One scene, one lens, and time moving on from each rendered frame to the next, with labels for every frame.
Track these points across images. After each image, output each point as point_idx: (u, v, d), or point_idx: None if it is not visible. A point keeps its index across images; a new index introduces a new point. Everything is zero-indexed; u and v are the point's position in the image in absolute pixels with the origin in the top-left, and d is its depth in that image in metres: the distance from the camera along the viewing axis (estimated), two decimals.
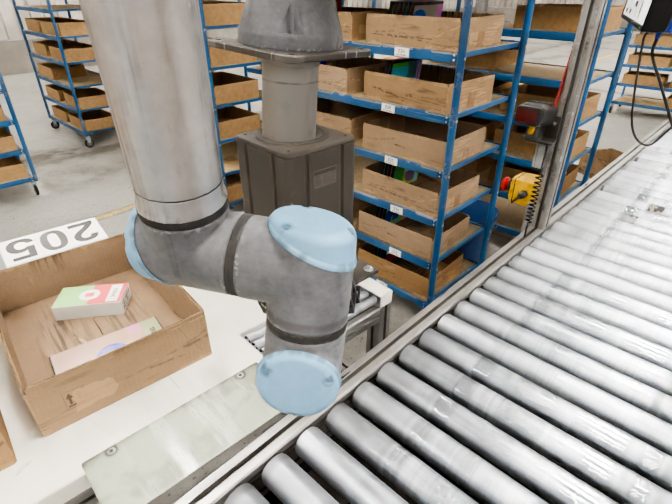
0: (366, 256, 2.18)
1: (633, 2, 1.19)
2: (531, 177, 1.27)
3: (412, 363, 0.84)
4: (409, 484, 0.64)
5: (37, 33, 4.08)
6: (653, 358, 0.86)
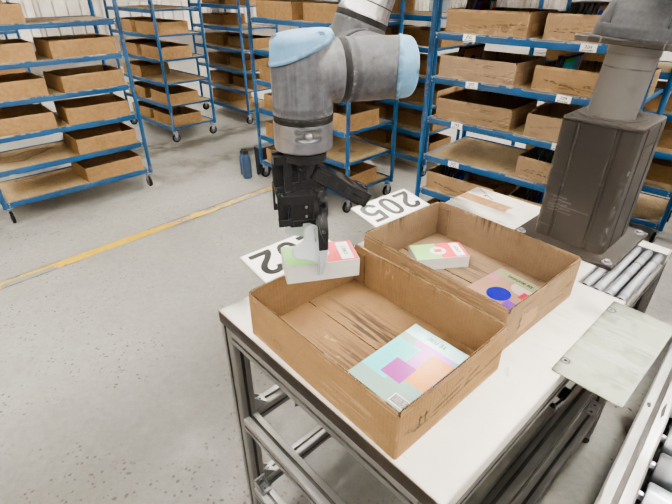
0: None
1: None
2: None
3: None
4: None
5: (130, 32, 4.25)
6: None
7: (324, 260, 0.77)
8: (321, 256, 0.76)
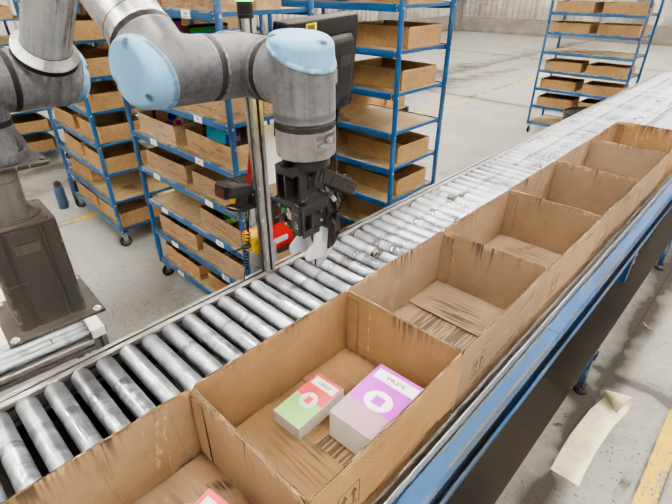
0: (213, 279, 2.53)
1: None
2: (256, 231, 1.62)
3: (74, 382, 1.19)
4: (4, 464, 0.99)
5: None
6: None
7: (328, 254, 0.80)
8: (327, 252, 0.79)
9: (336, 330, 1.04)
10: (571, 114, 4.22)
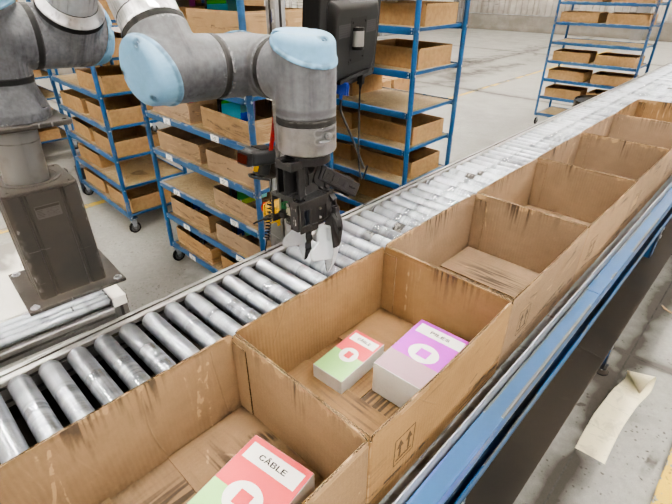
0: (226, 262, 2.50)
1: None
2: (277, 202, 1.58)
3: (98, 347, 1.16)
4: (30, 425, 0.96)
5: None
6: None
7: (336, 255, 0.79)
8: (334, 252, 0.78)
9: (372, 288, 1.00)
10: (581, 102, 4.19)
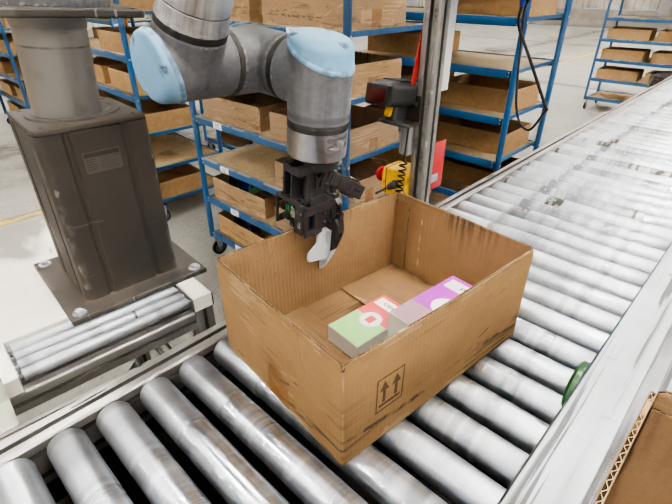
0: None
1: None
2: (404, 165, 1.14)
3: (188, 378, 0.71)
4: None
5: None
6: None
7: (331, 256, 0.80)
8: (330, 254, 0.79)
9: (382, 239, 0.92)
10: None
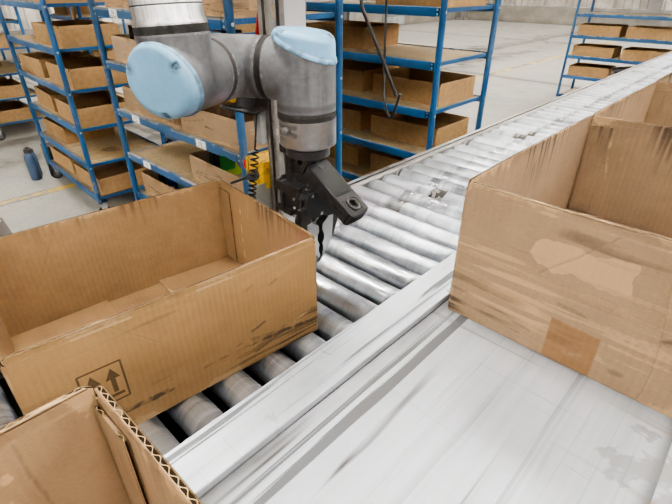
0: None
1: None
2: (266, 155, 1.09)
3: None
4: None
5: None
6: (262, 380, 0.69)
7: None
8: None
9: (209, 230, 0.87)
10: None
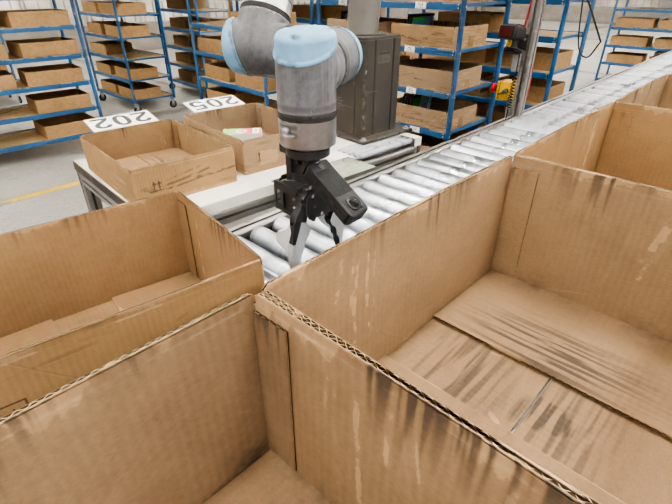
0: None
1: None
2: (510, 80, 1.89)
3: None
4: None
5: (94, 13, 4.70)
6: None
7: (291, 255, 0.77)
8: (289, 249, 0.77)
9: (167, 244, 0.82)
10: None
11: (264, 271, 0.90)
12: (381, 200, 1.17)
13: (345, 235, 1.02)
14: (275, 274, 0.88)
